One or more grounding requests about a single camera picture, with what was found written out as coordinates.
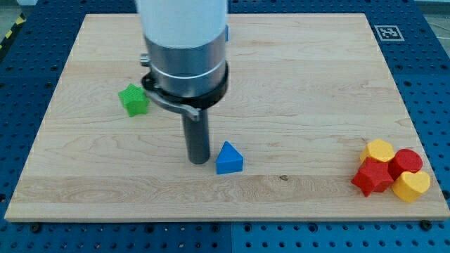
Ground light wooden board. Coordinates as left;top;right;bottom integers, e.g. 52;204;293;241
5;13;449;223

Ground white fiducial marker tag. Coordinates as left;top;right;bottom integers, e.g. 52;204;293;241
374;25;404;41

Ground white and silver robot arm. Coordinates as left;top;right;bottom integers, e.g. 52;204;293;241
135;0;229;164

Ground blue block behind arm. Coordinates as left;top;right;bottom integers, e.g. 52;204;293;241
225;24;229;42

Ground green star block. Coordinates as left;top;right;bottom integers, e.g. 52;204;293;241
117;84;150;117

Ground red cylinder block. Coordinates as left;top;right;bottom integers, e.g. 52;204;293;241
388;149;423;181

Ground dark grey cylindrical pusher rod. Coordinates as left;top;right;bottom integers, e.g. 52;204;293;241
182;110;210;164

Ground red star block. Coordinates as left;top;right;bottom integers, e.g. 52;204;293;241
351;157;394;197

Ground blue triangle block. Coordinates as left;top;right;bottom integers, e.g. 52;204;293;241
216;141;244;174

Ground yellow hexagon block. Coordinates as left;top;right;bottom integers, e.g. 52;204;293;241
359;139;395;163

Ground yellow heart block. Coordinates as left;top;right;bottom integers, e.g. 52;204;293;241
392;171;431;203

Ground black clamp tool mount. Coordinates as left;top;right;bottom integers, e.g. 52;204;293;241
140;53;229;122

